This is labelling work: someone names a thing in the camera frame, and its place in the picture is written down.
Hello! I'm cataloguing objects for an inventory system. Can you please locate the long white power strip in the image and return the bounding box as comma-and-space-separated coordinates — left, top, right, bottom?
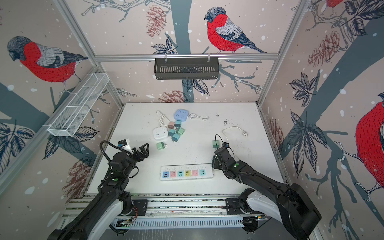
160, 164, 214, 181

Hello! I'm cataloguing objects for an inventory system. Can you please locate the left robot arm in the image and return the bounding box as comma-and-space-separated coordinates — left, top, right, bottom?
48, 140, 150, 240

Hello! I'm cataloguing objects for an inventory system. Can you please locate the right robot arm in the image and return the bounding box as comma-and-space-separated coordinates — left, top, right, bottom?
212, 147, 322, 240

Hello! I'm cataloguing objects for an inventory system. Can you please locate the pink plug adapter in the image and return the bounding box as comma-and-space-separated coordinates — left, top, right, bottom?
168, 122, 175, 129

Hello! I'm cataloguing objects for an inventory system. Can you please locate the light green plug adapter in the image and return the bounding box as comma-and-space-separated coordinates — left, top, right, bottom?
177, 128, 185, 135

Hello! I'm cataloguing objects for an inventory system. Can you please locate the dark teal plug adapter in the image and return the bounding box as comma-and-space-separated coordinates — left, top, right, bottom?
175, 120, 182, 128

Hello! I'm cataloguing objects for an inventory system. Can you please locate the white square power socket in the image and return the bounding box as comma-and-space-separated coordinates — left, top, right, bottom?
153, 126, 169, 141

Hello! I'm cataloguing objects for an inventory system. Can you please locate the blue square power socket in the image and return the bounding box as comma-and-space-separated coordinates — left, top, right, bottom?
174, 109, 189, 122

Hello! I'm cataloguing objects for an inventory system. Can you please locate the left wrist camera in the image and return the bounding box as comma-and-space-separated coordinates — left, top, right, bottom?
118, 139, 132, 151

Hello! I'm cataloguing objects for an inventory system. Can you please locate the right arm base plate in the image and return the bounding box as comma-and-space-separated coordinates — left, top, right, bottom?
223, 198, 264, 216

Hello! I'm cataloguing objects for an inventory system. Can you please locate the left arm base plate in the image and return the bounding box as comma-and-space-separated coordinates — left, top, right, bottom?
120, 200, 148, 217

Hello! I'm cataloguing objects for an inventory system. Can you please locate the white wire mesh shelf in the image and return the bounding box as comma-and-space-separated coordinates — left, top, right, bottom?
48, 73, 110, 137

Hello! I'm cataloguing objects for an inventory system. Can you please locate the black wall basket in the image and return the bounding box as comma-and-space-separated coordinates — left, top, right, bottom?
154, 58, 220, 80

